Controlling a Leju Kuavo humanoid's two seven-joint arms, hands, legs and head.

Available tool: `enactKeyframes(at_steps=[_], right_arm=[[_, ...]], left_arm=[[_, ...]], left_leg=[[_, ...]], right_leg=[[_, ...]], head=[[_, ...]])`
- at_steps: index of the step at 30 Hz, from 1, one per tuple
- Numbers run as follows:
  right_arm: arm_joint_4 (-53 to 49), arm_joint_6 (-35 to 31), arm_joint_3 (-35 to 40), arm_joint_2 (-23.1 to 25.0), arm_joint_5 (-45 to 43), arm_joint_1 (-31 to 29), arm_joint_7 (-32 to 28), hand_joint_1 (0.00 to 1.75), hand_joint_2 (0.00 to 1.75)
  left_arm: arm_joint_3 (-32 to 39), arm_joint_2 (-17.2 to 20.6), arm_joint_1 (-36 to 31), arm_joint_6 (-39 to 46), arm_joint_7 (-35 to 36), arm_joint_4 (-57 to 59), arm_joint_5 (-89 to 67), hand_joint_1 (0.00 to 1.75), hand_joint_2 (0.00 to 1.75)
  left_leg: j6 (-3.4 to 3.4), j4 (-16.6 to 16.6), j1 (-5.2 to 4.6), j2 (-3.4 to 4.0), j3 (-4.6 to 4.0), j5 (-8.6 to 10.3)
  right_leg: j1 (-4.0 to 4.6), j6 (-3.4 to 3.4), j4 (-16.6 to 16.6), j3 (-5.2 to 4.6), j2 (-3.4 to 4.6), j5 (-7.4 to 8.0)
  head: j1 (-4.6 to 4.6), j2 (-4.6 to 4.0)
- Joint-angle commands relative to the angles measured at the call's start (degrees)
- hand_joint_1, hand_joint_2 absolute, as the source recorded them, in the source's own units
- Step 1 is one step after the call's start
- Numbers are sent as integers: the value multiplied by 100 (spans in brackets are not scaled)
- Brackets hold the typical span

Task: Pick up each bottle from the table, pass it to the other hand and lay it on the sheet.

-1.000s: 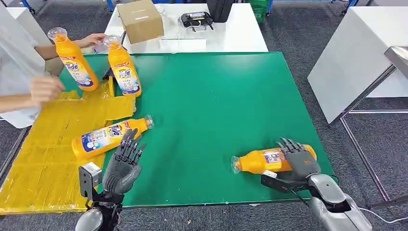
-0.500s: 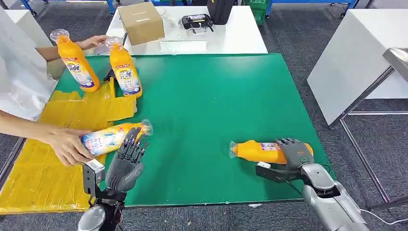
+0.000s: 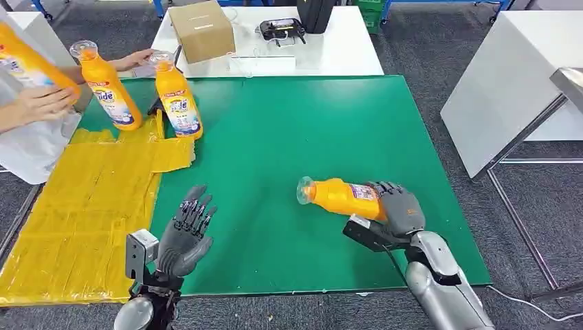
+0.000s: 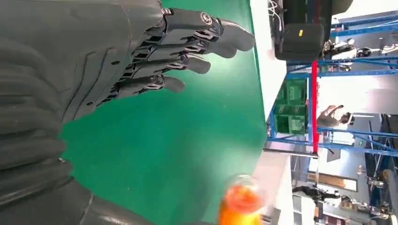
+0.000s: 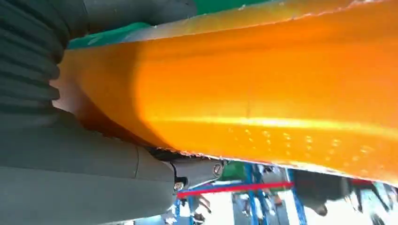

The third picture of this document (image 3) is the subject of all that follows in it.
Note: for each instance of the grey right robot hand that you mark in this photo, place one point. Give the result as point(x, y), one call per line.
point(403, 212)

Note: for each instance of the person's right hand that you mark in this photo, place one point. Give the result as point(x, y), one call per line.
point(48, 104)

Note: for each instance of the person's left hand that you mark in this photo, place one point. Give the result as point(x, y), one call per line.
point(136, 60)

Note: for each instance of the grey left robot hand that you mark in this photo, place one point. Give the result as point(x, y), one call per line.
point(184, 241)

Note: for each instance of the orange drink bottle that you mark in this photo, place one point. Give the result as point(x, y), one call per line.
point(27, 64)
point(337, 198)
point(180, 104)
point(111, 95)

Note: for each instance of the white plastic bag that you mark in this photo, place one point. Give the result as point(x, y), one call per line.
point(32, 150)

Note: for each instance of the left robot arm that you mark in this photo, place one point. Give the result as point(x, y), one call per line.
point(136, 314)

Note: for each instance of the brown cardboard box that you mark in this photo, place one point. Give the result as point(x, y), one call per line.
point(200, 32)

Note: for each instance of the white table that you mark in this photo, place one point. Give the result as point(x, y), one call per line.
point(501, 82)
point(41, 32)
point(337, 54)

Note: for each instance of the yellow plastic sheet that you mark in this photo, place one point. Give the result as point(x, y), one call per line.
point(82, 218)

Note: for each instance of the green table mat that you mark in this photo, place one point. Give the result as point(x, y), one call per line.
point(282, 136)

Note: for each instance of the black handheld controller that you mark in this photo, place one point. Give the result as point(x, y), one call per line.
point(280, 29)

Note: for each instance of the black bag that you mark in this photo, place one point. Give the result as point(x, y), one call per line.
point(316, 16)

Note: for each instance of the green plastic crate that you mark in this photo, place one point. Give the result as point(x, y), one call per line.
point(371, 23)
point(370, 4)

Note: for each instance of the blue metal rack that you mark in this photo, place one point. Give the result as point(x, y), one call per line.
point(388, 11)

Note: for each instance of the steel bench top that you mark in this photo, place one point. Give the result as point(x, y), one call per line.
point(571, 86)

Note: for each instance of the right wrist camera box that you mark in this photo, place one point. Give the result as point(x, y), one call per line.
point(364, 234)

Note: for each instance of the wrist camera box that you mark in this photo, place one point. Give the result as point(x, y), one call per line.
point(139, 250)
point(364, 234)

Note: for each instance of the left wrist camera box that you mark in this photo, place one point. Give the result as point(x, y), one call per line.
point(139, 250)

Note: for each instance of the steel table frame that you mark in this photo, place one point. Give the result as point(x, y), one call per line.
point(518, 223)

